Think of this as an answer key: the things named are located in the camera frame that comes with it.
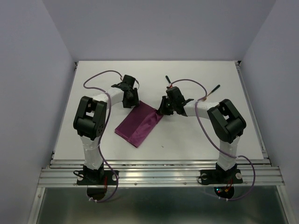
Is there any aluminium rail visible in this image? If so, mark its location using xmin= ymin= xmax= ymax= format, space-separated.
xmin=234 ymin=61 xmax=272 ymax=165
xmin=46 ymin=61 xmax=78 ymax=168

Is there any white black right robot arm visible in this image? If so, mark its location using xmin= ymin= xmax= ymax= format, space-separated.
xmin=158 ymin=86 xmax=247 ymax=185

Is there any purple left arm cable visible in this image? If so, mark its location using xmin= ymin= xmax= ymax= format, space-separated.
xmin=83 ymin=70 xmax=141 ymax=203

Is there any aluminium left side rail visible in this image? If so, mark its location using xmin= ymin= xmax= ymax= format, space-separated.
xmin=46 ymin=61 xmax=78 ymax=168

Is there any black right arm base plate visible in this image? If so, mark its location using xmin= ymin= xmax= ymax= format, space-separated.
xmin=197 ymin=169 xmax=243 ymax=185

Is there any aluminium front rail frame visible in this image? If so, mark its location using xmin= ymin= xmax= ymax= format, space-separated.
xmin=38 ymin=158 xmax=285 ymax=188

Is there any aluminium right side rail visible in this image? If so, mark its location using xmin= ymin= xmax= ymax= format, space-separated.
xmin=234 ymin=61 xmax=272 ymax=165

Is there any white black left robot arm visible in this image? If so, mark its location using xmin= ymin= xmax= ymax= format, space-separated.
xmin=73 ymin=75 xmax=139 ymax=186

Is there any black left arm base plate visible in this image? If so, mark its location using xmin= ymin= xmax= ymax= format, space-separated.
xmin=73 ymin=170 xmax=117 ymax=186

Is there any purple cloth napkin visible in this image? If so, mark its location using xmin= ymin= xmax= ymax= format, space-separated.
xmin=114 ymin=101 xmax=163 ymax=148

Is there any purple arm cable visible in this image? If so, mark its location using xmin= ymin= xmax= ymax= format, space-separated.
xmin=169 ymin=79 xmax=255 ymax=203
xmin=83 ymin=70 xmax=141 ymax=203

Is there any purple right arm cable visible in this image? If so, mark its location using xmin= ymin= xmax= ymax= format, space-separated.
xmin=169 ymin=79 xmax=255 ymax=203

